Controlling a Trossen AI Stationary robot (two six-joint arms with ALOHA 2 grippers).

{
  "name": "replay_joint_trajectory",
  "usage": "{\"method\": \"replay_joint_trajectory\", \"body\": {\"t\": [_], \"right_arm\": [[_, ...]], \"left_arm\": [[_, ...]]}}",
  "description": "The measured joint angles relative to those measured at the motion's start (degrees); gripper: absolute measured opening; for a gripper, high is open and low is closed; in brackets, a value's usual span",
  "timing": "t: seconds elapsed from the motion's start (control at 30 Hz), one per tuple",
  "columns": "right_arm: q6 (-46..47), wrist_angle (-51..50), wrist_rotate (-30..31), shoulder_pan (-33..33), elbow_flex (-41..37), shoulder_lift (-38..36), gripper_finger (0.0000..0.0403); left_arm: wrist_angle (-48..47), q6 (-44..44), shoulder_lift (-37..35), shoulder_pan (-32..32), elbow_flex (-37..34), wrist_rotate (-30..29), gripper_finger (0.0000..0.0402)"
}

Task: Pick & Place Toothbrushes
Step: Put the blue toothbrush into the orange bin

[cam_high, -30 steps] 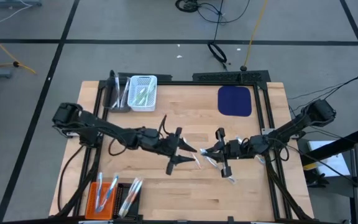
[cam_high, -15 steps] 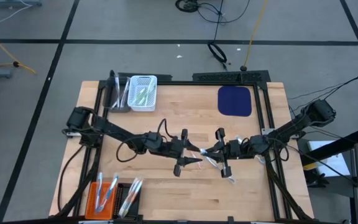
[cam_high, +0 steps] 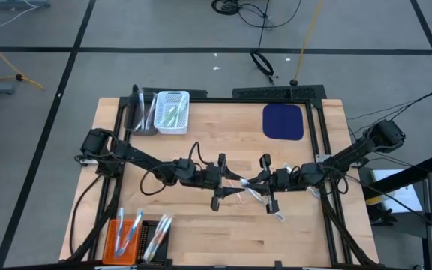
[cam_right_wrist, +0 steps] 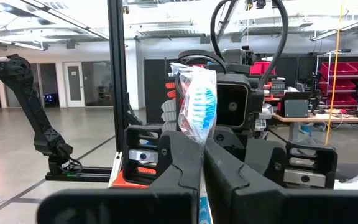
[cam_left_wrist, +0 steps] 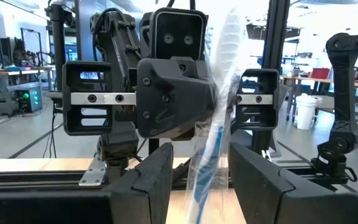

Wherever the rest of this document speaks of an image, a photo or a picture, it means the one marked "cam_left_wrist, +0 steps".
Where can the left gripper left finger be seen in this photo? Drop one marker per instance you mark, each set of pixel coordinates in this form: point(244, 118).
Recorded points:
point(141, 199)

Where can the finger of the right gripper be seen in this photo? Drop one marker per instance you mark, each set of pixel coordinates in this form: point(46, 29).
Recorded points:
point(235, 121)
point(172, 102)

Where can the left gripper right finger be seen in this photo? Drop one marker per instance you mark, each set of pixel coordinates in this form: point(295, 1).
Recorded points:
point(259, 193)

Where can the blue toothbrush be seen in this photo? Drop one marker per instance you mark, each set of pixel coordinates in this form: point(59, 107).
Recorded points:
point(208, 168)

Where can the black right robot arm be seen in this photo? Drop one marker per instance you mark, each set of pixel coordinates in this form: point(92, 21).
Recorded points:
point(117, 46)

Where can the grey box with green lights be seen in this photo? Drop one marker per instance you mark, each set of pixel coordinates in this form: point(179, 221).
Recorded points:
point(26, 102)

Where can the white bucket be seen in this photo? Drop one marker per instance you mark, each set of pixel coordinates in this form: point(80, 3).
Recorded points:
point(306, 112)

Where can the red box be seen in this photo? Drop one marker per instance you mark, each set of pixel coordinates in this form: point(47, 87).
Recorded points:
point(320, 73)

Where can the silver arm base bracket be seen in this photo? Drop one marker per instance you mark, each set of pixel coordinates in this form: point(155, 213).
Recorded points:
point(93, 174)

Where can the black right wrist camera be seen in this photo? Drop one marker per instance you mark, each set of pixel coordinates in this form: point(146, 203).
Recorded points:
point(179, 25)

